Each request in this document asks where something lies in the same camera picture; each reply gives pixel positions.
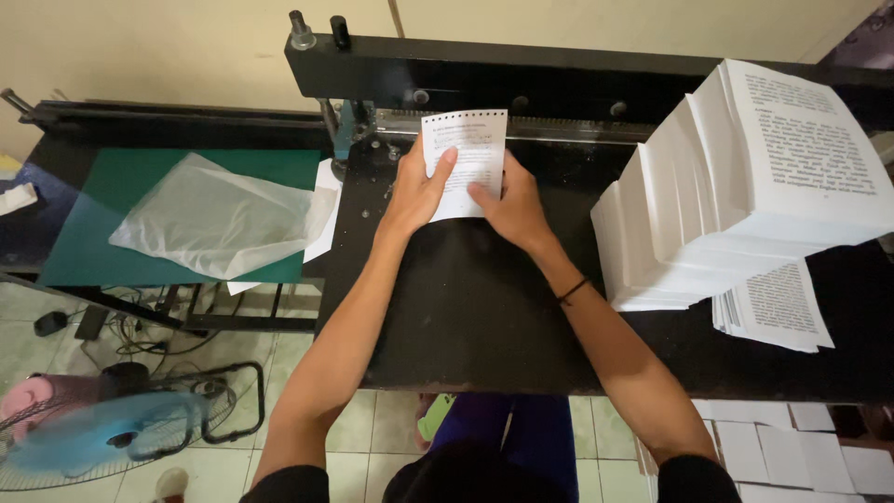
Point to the person's left hand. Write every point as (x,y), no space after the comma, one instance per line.
(408,199)

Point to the person's right hand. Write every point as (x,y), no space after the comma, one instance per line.
(517,213)

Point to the punched printed paper sheets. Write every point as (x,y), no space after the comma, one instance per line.
(475,140)

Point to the plain white paper sheet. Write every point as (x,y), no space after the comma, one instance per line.
(325,237)

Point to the black wrist band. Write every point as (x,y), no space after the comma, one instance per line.
(574,290)

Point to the black paper punching machine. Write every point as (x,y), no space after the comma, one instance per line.
(475,314)

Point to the clear plastic sheet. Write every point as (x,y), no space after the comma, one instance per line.
(216,216)

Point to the green sandal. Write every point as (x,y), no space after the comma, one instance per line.
(433,416)

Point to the person's blue trousers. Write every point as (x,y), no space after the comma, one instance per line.
(531,433)

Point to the tall stack of printed pages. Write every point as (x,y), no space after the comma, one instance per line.
(740,181)

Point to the person's black shirt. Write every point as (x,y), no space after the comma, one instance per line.
(475,482)

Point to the small stack of printed pages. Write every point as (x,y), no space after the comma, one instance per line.
(782,307)

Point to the green cover sheet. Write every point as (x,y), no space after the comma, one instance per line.
(77,237)

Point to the black side table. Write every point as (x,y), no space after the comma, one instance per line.
(63,136)

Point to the heap of white paper stacks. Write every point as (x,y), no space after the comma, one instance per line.
(789,454)

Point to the floor fan with blue blades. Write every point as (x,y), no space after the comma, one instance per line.
(105,433)

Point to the pink plastic object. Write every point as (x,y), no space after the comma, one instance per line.
(21,402)

